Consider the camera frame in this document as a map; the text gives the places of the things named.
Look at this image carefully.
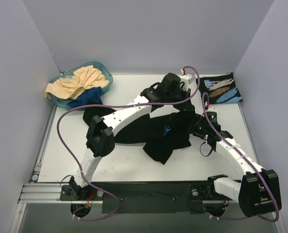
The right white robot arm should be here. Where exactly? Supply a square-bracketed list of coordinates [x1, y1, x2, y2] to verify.
[191, 112, 282, 217]

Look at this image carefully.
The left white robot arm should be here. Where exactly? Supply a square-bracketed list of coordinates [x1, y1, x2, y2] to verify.
[69, 71, 199, 200]

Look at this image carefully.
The folded black printed t shirt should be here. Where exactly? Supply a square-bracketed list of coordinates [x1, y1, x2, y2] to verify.
[199, 73, 243, 104]

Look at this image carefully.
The blue t shirt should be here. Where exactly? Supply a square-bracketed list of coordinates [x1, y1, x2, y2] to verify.
[67, 87, 103, 109]

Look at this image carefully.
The beige t shirt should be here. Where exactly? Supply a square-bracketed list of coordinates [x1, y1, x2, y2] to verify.
[44, 65, 110, 100]

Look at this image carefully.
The teal plastic basket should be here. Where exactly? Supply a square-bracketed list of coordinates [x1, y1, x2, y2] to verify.
[48, 62, 113, 109]

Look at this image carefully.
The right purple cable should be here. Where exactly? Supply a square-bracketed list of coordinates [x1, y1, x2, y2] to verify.
[201, 93, 280, 223]

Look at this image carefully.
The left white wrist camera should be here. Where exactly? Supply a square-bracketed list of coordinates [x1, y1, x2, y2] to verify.
[180, 74, 197, 86]

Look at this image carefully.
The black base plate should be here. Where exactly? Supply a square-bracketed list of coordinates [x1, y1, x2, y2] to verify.
[60, 181, 230, 215]

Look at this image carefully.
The aluminium frame rail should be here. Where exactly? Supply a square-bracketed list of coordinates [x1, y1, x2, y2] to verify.
[17, 182, 103, 204]

